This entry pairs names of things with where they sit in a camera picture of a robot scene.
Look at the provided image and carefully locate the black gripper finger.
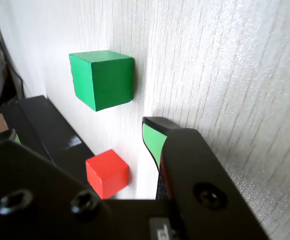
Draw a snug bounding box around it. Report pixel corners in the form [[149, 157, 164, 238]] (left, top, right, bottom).
[[141, 116, 271, 240], [0, 128, 116, 240]]

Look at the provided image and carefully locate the red wooden cube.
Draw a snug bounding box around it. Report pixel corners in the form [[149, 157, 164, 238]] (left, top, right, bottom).
[[85, 149, 130, 200]]

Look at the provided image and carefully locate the green wooden cube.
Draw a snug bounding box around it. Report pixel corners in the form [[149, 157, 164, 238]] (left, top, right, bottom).
[[68, 49, 135, 112]]

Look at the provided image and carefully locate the black open box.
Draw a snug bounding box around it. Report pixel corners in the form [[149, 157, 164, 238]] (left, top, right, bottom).
[[17, 94, 96, 185]]

